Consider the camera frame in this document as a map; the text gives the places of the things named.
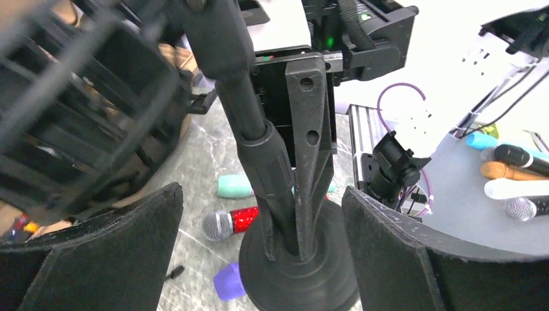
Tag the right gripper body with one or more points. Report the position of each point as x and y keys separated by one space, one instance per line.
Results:
x=293 y=86

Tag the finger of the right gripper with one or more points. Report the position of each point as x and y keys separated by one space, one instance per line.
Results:
x=268 y=228
x=313 y=174

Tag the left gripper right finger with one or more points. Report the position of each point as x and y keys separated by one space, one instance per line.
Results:
x=402 y=264

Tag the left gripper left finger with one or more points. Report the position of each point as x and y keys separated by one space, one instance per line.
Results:
x=115 y=261

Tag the red glitter microphone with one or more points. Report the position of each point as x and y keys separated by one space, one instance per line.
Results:
x=219 y=225

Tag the teal microphone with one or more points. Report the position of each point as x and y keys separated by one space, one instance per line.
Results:
x=234 y=186

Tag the black round base stand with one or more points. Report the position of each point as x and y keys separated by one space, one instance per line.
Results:
x=224 y=52

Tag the purple microphone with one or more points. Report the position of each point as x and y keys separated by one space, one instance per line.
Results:
x=228 y=284

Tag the small black tripod stand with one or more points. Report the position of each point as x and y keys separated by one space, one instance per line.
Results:
x=174 y=273

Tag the white microphone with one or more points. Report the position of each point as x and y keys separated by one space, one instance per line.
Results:
x=502 y=188

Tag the orange microphone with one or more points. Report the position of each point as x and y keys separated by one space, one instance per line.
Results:
x=496 y=170

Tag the silver head black microphone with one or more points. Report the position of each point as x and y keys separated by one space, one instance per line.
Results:
x=524 y=209

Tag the blue microphone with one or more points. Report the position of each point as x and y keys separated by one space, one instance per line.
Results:
x=481 y=141

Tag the black handheld microphone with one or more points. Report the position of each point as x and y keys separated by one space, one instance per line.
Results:
x=516 y=157

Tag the yellow tool in case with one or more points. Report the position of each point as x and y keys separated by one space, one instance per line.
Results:
x=22 y=227

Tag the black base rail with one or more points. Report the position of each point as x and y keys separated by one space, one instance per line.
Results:
x=366 y=131

